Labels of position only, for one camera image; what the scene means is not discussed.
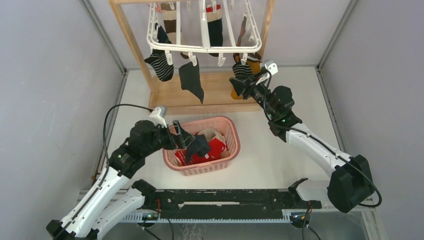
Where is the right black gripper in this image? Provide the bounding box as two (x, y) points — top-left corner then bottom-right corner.
(229, 71), (277, 119)

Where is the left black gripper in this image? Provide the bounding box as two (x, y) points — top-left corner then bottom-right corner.
(142, 120), (195, 157)

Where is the red snowflake sock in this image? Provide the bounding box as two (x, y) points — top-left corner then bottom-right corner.
(174, 150), (190, 167)

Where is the dark blue sock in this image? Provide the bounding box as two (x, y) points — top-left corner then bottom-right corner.
(185, 134), (211, 165)

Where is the wooden hanger stand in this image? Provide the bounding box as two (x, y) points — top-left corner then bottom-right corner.
(109, 0), (275, 115)

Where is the red white striped sock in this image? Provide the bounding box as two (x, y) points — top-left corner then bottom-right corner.
(206, 138), (230, 161)

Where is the plain red sock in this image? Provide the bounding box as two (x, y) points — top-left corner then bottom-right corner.
(189, 153), (217, 165)

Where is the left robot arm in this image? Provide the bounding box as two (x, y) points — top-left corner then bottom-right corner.
(46, 106), (196, 240)

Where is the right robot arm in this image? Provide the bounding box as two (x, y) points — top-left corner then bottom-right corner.
(229, 71), (383, 213)

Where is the white plastic sock hanger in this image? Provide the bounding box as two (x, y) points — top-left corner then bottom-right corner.
(146, 0), (263, 67)

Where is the black striped narrow sock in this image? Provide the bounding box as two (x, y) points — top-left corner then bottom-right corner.
(232, 61), (253, 80)

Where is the yellow brown striped sock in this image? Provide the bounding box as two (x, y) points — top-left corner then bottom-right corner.
(230, 52), (262, 100)

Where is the argyle red yellow sock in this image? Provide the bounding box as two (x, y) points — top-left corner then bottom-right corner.
(232, 16), (257, 63)

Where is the black white striped sock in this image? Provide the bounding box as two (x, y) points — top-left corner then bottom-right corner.
(144, 49), (174, 82)

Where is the brown beige block sock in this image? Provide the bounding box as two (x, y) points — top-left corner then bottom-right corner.
(160, 2), (177, 45)

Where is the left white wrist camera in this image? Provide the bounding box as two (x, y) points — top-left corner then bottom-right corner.
(149, 105), (168, 128)

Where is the black mounting rail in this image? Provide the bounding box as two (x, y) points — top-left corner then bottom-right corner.
(142, 189), (322, 221)

